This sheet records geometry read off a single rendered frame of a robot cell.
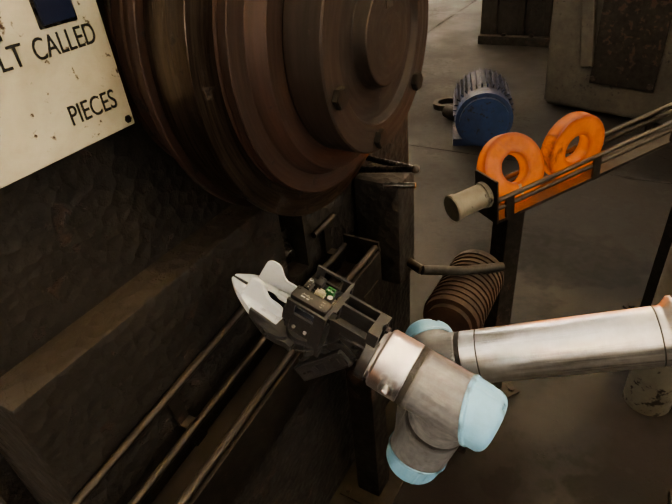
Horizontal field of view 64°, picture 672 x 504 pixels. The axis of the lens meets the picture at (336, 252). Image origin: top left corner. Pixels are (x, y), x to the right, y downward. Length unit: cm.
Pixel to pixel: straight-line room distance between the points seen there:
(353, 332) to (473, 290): 60
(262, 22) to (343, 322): 33
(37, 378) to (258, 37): 42
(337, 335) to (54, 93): 39
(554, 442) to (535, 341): 88
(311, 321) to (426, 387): 15
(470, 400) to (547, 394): 110
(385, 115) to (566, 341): 37
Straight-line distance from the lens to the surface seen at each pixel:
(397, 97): 75
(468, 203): 117
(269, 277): 69
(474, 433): 62
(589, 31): 341
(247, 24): 57
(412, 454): 69
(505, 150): 125
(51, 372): 65
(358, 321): 62
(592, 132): 135
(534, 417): 165
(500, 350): 75
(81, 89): 63
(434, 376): 61
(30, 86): 60
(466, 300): 115
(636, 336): 75
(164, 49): 57
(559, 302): 201
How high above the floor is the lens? 127
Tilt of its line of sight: 35 degrees down
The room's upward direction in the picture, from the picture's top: 6 degrees counter-clockwise
